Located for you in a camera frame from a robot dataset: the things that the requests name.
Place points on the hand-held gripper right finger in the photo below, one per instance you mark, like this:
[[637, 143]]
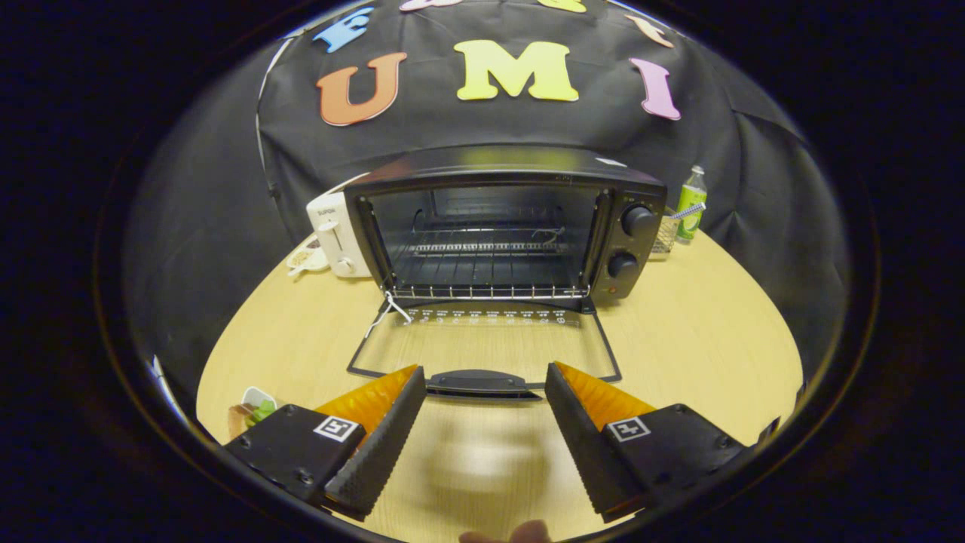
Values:
[[584, 452]]

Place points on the clear glass container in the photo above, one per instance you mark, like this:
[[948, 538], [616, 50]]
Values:
[[665, 237]]

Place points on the blue striped stick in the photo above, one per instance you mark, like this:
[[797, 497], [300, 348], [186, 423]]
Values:
[[687, 211]]

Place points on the green drink bottle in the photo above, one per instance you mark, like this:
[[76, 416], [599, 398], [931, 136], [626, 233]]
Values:
[[690, 200]]

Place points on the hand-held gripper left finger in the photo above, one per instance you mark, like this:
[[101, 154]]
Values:
[[381, 452]]

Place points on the white pop-up toaster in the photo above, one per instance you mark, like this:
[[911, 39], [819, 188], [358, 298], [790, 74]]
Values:
[[332, 226]]

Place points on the small white plate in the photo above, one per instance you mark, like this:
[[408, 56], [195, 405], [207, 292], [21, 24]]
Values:
[[256, 394]]

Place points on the black toaster oven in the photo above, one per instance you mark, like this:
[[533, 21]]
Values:
[[490, 162]]

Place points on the small white snack dish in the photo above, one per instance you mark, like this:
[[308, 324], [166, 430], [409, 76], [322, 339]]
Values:
[[305, 258]]

